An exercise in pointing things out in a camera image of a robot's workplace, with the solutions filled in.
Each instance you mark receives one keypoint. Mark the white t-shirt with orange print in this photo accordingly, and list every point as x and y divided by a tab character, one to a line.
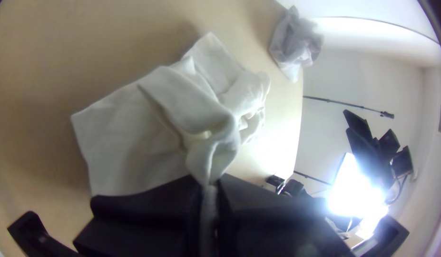
149	135

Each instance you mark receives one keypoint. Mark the grey t-shirt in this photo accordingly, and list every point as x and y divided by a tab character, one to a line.
295	39

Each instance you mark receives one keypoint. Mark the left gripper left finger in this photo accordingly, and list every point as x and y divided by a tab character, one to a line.
149	225

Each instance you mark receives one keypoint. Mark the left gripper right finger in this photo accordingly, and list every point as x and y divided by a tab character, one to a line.
270	228

